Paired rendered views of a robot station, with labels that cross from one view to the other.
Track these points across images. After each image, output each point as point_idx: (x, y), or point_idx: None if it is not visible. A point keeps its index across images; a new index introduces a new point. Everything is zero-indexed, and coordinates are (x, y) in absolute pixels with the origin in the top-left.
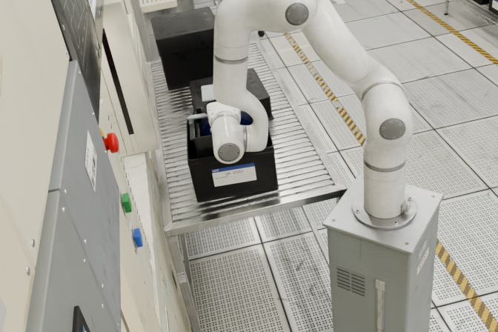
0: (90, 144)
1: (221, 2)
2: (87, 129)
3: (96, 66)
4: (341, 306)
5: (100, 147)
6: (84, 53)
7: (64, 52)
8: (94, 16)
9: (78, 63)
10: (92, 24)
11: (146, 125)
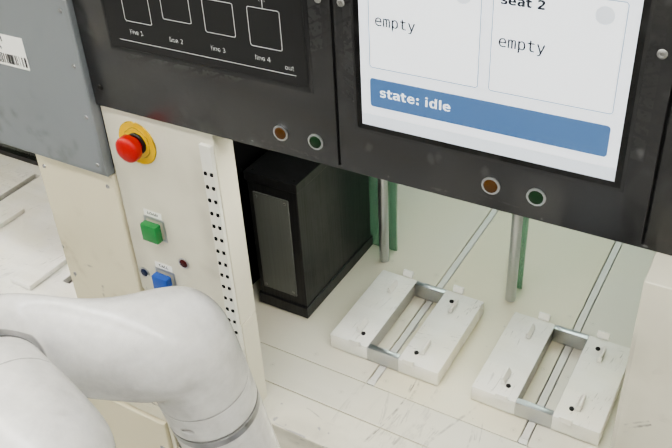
0: (13, 45)
1: (188, 287)
2: (21, 37)
3: (235, 119)
4: None
5: (62, 91)
6: (153, 46)
7: None
8: (379, 125)
9: (98, 19)
10: (319, 105)
11: None
